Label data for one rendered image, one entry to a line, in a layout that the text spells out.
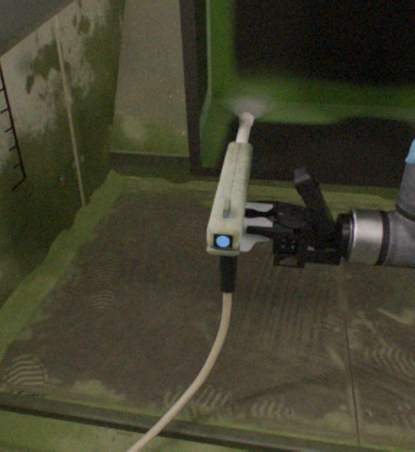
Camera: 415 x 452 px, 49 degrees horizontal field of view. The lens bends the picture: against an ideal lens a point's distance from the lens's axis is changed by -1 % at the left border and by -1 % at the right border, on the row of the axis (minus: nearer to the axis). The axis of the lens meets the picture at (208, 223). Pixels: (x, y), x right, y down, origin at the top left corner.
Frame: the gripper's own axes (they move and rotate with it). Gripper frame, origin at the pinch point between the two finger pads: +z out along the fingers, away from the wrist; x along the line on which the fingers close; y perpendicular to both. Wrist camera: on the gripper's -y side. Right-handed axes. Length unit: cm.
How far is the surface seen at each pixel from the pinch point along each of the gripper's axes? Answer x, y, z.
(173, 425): -9.4, 47.2, 7.8
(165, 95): 116, 19, 35
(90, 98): 91, 14, 57
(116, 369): 3, 48, 24
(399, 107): 58, -1, -40
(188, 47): 19.6, -21.7, 9.4
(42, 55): 64, -8, 59
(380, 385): 6, 46, -37
